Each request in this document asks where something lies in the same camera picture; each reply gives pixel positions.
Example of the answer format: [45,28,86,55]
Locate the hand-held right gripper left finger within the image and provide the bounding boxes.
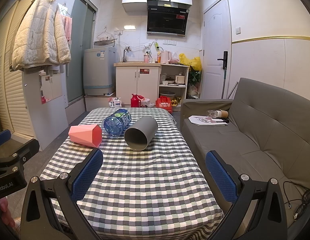
[21,148,104,240]

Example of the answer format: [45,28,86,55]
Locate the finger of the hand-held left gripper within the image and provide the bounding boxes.
[0,129,12,149]

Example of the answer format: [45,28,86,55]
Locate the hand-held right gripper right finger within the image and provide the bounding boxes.
[205,150,296,240]

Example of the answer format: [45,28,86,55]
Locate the grey cup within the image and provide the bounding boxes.
[124,116,158,151]

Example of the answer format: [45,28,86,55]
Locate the pink faceted cup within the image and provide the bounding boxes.
[68,124,103,148]

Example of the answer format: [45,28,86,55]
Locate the person's left hand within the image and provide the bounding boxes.
[0,197,17,229]

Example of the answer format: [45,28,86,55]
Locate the grey sofa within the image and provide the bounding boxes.
[180,77,310,240]

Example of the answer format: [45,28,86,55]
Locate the white cabinet panel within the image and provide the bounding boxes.
[22,65,69,151]

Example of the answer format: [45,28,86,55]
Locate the grey checked tablecloth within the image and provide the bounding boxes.
[38,107,225,240]

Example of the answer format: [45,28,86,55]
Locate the louvred closet door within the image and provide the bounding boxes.
[0,0,36,140]

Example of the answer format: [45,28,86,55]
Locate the printed paper sheet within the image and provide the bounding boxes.
[189,115,228,126]

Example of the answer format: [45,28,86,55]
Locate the blue water bottle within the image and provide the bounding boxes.
[101,109,132,138]

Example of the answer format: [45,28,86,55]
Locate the white washer platform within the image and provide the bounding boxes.
[84,92,115,112]

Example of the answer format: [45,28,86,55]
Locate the white packet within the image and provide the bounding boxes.
[108,97,122,108]

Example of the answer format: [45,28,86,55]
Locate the red thermos jug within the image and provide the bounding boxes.
[131,94,142,108]

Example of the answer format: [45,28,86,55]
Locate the red shopping bag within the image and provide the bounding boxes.
[155,96,173,113]

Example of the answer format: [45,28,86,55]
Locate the white open shelf unit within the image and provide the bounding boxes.
[159,64,190,105]

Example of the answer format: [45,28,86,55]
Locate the green plant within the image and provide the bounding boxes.
[189,69,202,86]

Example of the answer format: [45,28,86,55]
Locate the white sink cabinet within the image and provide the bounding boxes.
[114,62,161,105]

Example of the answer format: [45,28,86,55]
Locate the grey washing machine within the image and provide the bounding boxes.
[83,47,117,97]

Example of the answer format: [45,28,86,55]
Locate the white quilted jacket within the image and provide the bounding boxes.
[11,0,71,71]

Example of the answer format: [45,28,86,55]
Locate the yellow plastic bag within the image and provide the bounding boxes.
[179,53,202,72]

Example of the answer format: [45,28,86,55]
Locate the frosted glass shower door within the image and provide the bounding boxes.
[67,0,98,103]

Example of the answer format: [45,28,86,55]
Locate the pink towel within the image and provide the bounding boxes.
[63,16,73,43]

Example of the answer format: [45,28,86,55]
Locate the metal faucet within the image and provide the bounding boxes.
[123,46,132,63]

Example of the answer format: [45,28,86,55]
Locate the white door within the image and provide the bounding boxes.
[202,0,233,100]

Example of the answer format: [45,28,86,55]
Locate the black range hood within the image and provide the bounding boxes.
[146,0,192,36]

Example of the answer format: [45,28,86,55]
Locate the black cables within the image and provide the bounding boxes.
[283,181,310,222]

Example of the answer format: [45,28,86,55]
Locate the mop handle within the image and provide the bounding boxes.
[221,67,228,99]

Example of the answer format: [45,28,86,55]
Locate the black door lock handle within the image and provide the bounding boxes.
[217,51,228,69]

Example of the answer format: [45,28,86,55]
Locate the wire clothes hanger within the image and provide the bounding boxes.
[96,27,115,42]

